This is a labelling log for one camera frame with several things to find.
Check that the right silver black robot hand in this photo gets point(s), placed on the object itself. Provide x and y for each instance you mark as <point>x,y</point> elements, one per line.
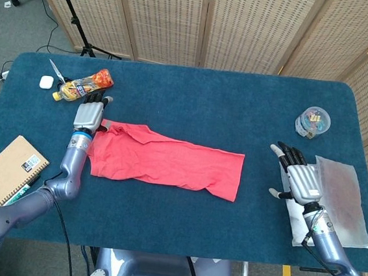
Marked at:
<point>305,182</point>

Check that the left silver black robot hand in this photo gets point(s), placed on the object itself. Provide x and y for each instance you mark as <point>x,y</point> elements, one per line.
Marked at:
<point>90,114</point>

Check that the red t-shirt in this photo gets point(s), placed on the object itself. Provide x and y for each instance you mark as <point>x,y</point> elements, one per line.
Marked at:
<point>175,163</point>

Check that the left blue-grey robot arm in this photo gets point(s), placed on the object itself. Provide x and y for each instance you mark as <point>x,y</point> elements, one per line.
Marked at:
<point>69,179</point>

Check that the orange yellow drink bottle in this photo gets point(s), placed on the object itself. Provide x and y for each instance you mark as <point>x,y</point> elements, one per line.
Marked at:
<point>81,85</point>

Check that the frosted bag with white cloth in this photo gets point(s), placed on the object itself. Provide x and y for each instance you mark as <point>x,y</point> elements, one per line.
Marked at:
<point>296,220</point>

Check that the frosted bag with dark cloth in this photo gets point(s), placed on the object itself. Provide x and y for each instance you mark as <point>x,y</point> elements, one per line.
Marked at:
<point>345,192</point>

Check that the silver scissors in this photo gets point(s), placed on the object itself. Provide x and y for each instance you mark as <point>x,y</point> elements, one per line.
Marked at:
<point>57,71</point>

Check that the white earbuds case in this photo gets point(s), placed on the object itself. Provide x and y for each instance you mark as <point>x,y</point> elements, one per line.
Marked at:
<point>46,82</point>

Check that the clear jar of clips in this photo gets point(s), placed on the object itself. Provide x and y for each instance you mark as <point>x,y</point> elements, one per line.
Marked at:
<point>312,122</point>

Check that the white power strip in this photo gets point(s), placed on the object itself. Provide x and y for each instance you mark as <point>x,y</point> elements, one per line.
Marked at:
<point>5,74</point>

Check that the black tripod stand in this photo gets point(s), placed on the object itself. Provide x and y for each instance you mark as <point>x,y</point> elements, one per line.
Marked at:
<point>74,19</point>

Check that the brown spiral notebook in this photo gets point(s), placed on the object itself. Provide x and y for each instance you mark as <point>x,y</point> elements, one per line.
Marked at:
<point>5,169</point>

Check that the blue table cloth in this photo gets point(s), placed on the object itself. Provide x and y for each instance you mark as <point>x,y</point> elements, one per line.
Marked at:
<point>192,86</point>

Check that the green white marker pen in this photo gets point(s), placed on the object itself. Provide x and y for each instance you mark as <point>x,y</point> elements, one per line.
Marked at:
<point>19,194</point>

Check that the wicker folding screen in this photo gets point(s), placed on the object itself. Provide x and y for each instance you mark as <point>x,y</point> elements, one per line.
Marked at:
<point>166,19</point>

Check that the blue-grey robot torso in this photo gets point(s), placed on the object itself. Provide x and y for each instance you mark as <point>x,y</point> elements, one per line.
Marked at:
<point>151,272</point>

